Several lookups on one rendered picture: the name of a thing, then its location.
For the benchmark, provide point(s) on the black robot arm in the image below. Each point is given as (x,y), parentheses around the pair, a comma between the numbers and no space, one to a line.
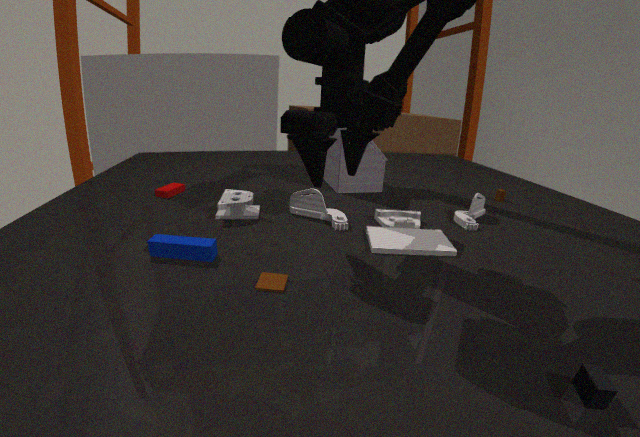
(333,34)

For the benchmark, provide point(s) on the blue rectangular block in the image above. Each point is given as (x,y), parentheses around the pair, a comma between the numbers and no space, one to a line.
(184,248)

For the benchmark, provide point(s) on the orange flat plate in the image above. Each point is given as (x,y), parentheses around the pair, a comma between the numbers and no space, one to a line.
(272,282)

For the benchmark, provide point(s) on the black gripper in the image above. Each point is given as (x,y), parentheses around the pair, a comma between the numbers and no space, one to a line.
(310,130)

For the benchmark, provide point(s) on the small red block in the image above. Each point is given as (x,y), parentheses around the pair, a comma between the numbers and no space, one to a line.
(169,190)

